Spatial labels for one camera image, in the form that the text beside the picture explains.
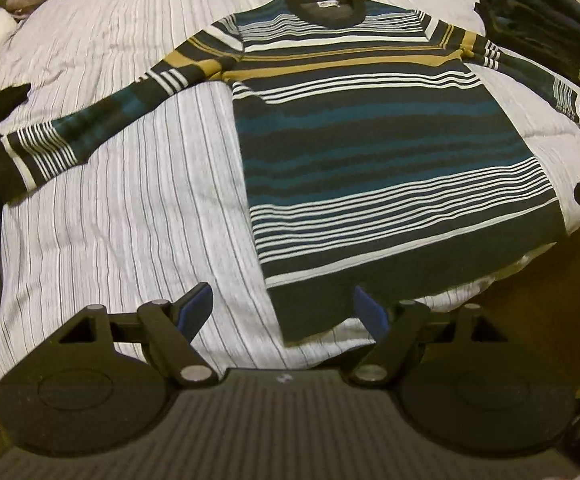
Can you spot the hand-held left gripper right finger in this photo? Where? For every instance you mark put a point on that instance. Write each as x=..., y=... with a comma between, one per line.
x=371, y=312

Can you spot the striped knit sweater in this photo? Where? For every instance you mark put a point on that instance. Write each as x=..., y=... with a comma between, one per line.
x=370, y=135

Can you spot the striped bed sheet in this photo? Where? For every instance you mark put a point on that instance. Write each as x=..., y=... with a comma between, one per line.
x=119, y=210

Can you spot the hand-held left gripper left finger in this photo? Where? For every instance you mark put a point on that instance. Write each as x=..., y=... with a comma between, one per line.
x=193, y=311

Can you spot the stack of folded dark clothes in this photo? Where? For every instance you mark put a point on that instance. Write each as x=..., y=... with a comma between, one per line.
x=540, y=15

